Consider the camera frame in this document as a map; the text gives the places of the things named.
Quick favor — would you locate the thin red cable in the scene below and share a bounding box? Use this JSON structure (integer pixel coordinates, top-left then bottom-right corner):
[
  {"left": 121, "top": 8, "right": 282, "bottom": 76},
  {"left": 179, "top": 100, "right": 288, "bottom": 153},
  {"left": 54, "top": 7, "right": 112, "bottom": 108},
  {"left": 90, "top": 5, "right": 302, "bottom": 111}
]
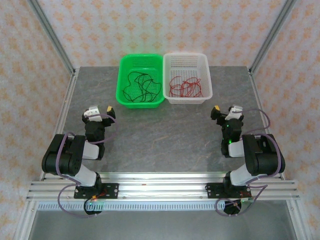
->
[
  {"left": 183, "top": 77, "right": 204, "bottom": 98},
  {"left": 178, "top": 77, "right": 202, "bottom": 98},
  {"left": 169, "top": 76, "right": 191, "bottom": 97}
]

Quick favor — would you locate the thin black cable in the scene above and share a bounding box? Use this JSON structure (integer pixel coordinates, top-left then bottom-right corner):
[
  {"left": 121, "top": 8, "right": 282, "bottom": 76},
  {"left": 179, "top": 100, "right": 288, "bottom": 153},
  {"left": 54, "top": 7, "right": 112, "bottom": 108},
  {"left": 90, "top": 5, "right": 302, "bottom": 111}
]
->
[
  {"left": 139, "top": 77, "right": 164, "bottom": 103},
  {"left": 133, "top": 73, "right": 157, "bottom": 103},
  {"left": 121, "top": 71, "right": 151, "bottom": 103}
]

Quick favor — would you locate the red base power wire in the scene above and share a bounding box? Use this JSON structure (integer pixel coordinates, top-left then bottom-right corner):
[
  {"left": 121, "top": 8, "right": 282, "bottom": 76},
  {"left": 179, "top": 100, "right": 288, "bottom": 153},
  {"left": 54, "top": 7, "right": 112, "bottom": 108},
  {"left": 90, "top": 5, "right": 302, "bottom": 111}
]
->
[
  {"left": 238, "top": 189, "right": 252, "bottom": 201},
  {"left": 90, "top": 189, "right": 109, "bottom": 202}
]

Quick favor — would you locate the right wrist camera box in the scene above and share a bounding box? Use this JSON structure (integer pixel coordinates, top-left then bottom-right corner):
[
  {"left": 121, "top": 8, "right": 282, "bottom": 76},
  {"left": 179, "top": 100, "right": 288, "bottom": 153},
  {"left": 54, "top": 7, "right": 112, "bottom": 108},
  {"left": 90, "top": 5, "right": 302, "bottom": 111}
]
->
[{"left": 225, "top": 104, "right": 243, "bottom": 121}]

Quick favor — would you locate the aluminium frame leg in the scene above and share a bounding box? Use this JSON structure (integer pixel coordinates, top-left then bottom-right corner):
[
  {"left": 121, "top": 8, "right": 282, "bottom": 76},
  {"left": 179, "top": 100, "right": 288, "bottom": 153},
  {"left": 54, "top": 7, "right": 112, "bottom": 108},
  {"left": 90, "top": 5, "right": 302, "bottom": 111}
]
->
[
  {"left": 286, "top": 199, "right": 310, "bottom": 240},
  {"left": 13, "top": 201, "right": 38, "bottom": 240}
]

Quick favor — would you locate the grey metal lower shelf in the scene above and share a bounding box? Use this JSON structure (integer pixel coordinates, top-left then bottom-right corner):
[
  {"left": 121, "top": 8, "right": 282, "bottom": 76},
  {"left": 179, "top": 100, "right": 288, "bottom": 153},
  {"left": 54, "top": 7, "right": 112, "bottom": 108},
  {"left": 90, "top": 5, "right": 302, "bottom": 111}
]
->
[{"left": 24, "top": 209, "right": 301, "bottom": 240}]

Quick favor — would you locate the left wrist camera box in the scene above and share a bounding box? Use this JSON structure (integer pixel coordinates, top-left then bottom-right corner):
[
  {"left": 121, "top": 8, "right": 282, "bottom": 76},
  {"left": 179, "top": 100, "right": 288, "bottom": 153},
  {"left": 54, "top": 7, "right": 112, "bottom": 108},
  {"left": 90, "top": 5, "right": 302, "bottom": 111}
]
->
[{"left": 83, "top": 105, "right": 101, "bottom": 123}]

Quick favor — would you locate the aluminium frame post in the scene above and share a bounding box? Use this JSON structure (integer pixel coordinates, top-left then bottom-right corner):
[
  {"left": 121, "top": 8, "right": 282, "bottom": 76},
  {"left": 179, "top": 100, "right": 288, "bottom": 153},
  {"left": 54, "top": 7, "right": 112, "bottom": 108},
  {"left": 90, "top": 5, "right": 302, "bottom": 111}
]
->
[
  {"left": 26, "top": 0, "right": 77, "bottom": 76},
  {"left": 248, "top": 0, "right": 298, "bottom": 76}
]

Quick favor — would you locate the slotted grey cable duct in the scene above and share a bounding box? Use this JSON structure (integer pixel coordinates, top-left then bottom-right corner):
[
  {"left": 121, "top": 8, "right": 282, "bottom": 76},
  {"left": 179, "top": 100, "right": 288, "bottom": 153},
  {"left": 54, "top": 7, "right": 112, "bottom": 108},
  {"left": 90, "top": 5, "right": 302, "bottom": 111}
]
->
[{"left": 36, "top": 201, "right": 253, "bottom": 212}]

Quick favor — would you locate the white plastic mesh basket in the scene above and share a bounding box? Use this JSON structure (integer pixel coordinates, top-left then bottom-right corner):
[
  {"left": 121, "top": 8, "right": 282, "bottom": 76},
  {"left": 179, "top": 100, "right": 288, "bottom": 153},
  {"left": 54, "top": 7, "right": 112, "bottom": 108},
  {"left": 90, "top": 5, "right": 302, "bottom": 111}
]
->
[{"left": 162, "top": 52, "right": 214, "bottom": 105}]

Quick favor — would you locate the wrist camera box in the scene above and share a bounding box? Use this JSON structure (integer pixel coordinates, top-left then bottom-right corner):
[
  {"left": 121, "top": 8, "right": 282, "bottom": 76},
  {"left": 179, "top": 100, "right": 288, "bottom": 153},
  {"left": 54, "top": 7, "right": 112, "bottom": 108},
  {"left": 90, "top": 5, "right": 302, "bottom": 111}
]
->
[
  {"left": 225, "top": 104, "right": 243, "bottom": 121},
  {"left": 83, "top": 105, "right": 101, "bottom": 123}
]

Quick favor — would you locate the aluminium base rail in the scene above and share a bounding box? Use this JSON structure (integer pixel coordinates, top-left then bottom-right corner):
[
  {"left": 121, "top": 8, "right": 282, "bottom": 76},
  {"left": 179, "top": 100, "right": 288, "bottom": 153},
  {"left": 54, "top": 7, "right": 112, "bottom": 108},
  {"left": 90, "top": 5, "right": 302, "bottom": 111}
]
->
[{"left": 26, "top": 171, "right": 300, "bottom": 202}]

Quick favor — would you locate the aluminium table side rail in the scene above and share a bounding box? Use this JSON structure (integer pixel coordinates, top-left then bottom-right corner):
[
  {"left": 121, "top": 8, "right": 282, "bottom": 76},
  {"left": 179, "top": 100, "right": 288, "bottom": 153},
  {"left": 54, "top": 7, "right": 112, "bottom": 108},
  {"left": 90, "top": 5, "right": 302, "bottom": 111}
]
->
[
  {"left": 248, "top": 68, "right": 286, "bottom": 181},
  {"left": 39, "top": 68, "right": 80, "bottom": 181}
]

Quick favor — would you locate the green plastic mesh basket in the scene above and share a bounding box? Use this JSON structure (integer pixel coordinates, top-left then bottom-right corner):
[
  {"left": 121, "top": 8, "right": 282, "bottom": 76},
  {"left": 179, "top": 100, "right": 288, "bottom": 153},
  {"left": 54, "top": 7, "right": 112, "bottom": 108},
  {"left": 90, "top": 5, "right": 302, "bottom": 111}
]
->
[{"left": 115, "top": 53, "right": 166, "bottom": 110}]

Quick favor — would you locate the black round cable port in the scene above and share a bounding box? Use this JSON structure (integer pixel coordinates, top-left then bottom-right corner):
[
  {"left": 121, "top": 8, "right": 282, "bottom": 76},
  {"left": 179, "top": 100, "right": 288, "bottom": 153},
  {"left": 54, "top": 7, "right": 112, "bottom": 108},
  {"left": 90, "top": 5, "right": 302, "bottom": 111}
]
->
[
  {"left": 83, "top": 198, "right": 104, "bottom": 216},
  {"left": 223, "top": 199, "right": 243, "bottom": 216}
]

